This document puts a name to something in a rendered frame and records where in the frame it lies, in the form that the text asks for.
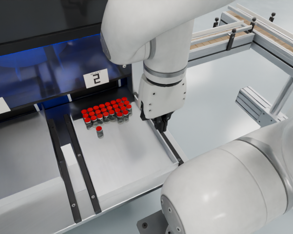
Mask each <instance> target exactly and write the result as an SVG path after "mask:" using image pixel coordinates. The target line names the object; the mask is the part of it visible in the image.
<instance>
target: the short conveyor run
mask: <svg viewBox="0 0 293 234"><path fill-rule="evenodd" d="M215 21H216V22H214V24H213V28H210V29H206V30H203V31H199V32H194V33H192V39H191V45H190V51H189V57H188V63H187V68H190V67H193V66H196V65H200V64H203V63H206V62H209V61H213V60H216V59H219V58H223V57H226V56H229V55H232V54H236V53H239V52H242V51H246V50H250V47H251V44H252V42H253V39H254V36H255V34H254V33H250V32H248V31H247V30H250V29H252V25H250V26H246V27H242V26H241V25H242V24H243V22H244V21H243V20H242V21H238V22H234V23H230V24H226V25H223V26H218V21H219V18H218V17H216V18H215Z"/></svg>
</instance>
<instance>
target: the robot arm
mask: <svg viewBox="0 0 293 234"><path fill-rule="evenodd" d="M234 1H236V0H108V2H107V5H106V8H105V11H104V15H103V20H102V24H101V32H100V41H101V45H102V49H103V52H104V54H105V55H106V57H107V58H108V59H109V60H110V61H111V62H113V63H114V64H117V65H127V64H132V63H136V62H140V61H143V72H144V73H143V74H142V76H141V79H140V85H139V93H138V107H139V109H142V110H141V114H140V118H141V119H142V121H145V120H149V119H151V120H153V121H154V127H155V129H157V130H158V131H159V132H160V133H162V132H166V127H167V123H168V120H169V119H170V118H171V115H172V114H173V113H174V112H175V111H176V110H178V109H180V108H181V107H183V105H184V103H185V99H186V70H187V63H188V57H189V51H190V45H191V39H192V33H193V25H194V19H195V18H197V17H200V16H202V15H205V14H207V13H210V12H212V11H215V10H217V9H220V8H222V7H224V6H226V5H228V4H230V3H232V2H234ZM160 202H161V207H162V209H161V210H162V213H163V214H164V216H165V218H166V220H167V222H168V224H169V225H168V227H167V229H166V233H165V234H253V233H254V232H256V231H258V230H259V229H261V228H262V227H264V226H265V225H267V224H269V223H270V222H272V221H274V220H275V219H277V218H279V217H280V216H282V215H283V214H285V213H287V212H288V211H290V210H292V209H293V116H292V117H290V118H288V119H285V120H283V121H280V122H277V123H274V124H271V125H268V126H265V127H262V128H260V129H257V130H255V131H252V132H250V133H248V134H246V135H244V136H241V137H239V138H237V139H235V140H232V141H230V142H228V143H226V144H224V145H221V146H219V147H217V148H215V149H212V150H210V151H208V152H205V153H203V154H201V155H199V156H196V157H194V158H192V159H190V160H188V161H187V162H185V163H183V164H181V165H180V166H178V167H177V168H176V169H175V170H173V171H172V172H171V173H170V175H169V176H168V177H167V178H166V180H165V182H164V184H163V186H162V189H161V194H160Z"/></svg>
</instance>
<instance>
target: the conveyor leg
mask: <svg viewBox="0 0 293 234"><path fill-rule="evenodd" d="M292 92H293V77H292V76H289V78H288V79H287V81H286V83H285V84H284V86H283V88H282V90H281V91H280V93H279V95H278V97H277V98H276V100H275V102H274V104H273V105H272V107H271V109H270V111H269V112H270V113H271V114H272V115H275V116H276V115H278V114H279V112H280V111H281V109H282V108H283V106H284V104H285V103H286V101H287V100H288V98H289V96H290V95H291V93H292Z"/></svg>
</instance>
